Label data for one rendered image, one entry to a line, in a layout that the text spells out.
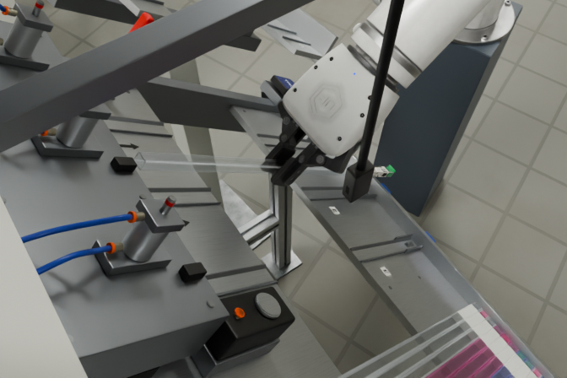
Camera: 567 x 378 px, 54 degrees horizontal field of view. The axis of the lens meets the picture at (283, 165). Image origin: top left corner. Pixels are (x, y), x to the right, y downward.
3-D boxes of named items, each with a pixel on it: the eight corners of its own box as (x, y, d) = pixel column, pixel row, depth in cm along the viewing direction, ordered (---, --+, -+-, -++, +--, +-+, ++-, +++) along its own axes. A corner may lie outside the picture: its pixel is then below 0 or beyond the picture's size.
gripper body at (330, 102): (337, 22, 60) (271, 98, 63) (400, 80, 56) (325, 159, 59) (364, 44, 67) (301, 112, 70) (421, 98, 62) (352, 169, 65)
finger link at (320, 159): (306, 138, 63) (268, 180, 65) (323, 158, 61) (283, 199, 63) (319, 143, 66) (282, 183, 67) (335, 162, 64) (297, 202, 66)
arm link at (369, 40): (352, 8, 59) (332, 29, 60) (407, 58, 55) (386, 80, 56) (380, 34, 66) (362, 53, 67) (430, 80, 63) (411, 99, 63)
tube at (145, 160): (384, 171, 90) (389, 166, 90) (390, 177, 90) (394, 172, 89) (132, 159, 49) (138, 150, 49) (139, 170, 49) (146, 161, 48)
